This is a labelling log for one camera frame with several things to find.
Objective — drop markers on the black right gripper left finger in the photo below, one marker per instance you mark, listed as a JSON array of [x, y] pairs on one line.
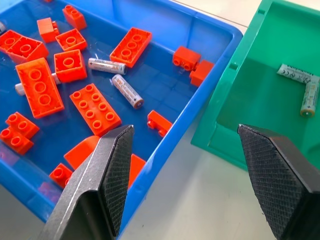
[[87, 180]]

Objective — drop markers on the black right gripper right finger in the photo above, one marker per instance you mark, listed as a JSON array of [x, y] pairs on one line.
[[280, 175]]

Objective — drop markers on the small orange building brick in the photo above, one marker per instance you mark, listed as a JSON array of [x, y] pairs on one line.
[[136, 168], [23, 124], [75, 17], [202, 72], [60, 174], [160, 122], [187, 57], [15, 140], [47, 29]]

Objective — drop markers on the curved orange building piece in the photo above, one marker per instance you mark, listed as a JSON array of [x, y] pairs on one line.
[[81, 152]]

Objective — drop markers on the long orange building brick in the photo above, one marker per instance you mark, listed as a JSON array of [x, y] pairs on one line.
[[131, 47], [95, 110], [39, 87]]

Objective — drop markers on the green plastic bin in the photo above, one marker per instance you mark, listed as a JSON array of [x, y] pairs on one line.
[[260, 100]]

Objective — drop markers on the silver AA battery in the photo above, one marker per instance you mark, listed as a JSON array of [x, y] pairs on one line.
[[107, 65], [127, 91], [310, 98], [1, 27], [296, 73], [19, 89]]

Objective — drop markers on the square orange building brick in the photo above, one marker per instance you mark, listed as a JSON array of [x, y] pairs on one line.
[[70, 65], [71, 40]]

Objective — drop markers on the blue plastic bin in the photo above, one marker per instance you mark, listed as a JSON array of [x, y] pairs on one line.
[[160, 82]]

